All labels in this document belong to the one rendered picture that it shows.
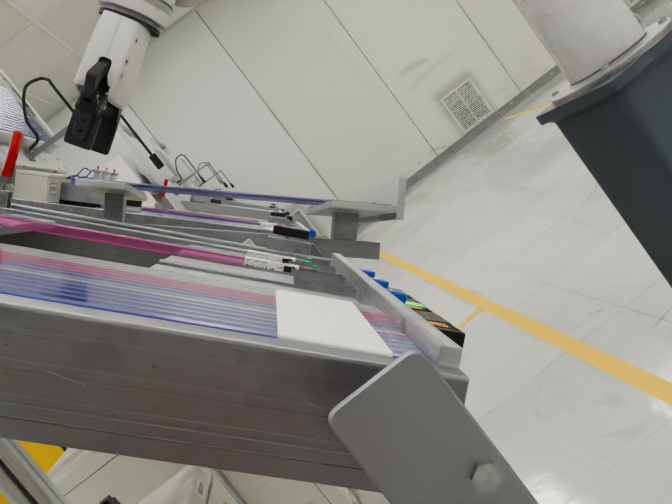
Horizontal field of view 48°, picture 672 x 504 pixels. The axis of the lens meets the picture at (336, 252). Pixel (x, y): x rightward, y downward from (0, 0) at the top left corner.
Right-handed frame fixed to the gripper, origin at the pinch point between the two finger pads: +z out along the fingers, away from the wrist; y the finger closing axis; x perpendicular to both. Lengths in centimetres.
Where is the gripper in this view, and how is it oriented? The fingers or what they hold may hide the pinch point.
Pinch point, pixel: (89, 141)
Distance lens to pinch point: 97.2
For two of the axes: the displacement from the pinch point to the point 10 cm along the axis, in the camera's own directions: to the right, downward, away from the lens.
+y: 0.9, 0.7, -9.9
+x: 9.4, 3.3, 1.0
